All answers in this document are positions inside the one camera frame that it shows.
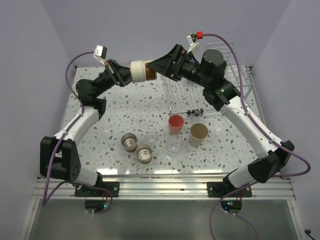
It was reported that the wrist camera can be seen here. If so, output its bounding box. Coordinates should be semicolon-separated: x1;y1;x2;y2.
186;31;204;53
93;45;108;65

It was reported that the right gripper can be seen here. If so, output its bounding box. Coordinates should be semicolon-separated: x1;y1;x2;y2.
147;44;211;88

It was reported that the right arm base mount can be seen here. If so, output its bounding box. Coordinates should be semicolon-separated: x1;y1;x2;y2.
206;181;253;214

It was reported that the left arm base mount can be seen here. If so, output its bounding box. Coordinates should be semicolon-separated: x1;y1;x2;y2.
74;181;120;215

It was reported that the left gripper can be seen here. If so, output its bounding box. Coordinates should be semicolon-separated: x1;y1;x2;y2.
94;59;144;98

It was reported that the white wire dish rack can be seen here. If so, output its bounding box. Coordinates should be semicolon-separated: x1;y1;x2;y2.
161;41;256;121

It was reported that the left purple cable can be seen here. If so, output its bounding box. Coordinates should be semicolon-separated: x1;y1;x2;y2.
42;51;97;206

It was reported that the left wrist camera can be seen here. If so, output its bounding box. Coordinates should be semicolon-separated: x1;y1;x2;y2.
93;45;108;65

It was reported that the small clear glass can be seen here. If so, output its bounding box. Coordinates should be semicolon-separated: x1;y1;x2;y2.
145;131;159;148

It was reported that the steel cup with cork band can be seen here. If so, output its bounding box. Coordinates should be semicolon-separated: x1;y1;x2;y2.
129;60;157;83

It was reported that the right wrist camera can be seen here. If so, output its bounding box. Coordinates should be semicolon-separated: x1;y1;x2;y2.
186;31;204;53

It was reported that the pink plastic cup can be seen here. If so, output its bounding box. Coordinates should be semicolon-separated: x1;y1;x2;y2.
168;114;185;135

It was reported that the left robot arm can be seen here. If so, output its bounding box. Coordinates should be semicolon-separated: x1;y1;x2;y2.
40;59;132;197

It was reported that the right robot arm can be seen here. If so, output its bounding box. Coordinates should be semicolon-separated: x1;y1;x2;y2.
146;44;295;197

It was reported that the beige plastic cup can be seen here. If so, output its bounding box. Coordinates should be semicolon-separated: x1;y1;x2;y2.
188;123;209;148

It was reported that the large clear glass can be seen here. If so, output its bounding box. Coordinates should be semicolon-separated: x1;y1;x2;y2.
165;137;184;160

